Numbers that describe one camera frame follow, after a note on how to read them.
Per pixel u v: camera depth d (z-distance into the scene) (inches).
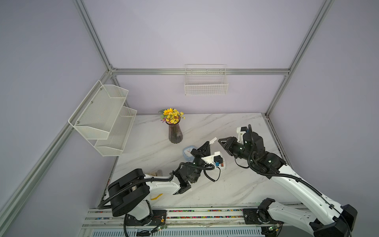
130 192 17.1
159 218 28.7
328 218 15.2
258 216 25.6
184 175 22.3
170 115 33.9
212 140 28.2
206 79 37.1
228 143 25.2
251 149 20.5
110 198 14.7
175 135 38.0
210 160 25.1
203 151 26.6
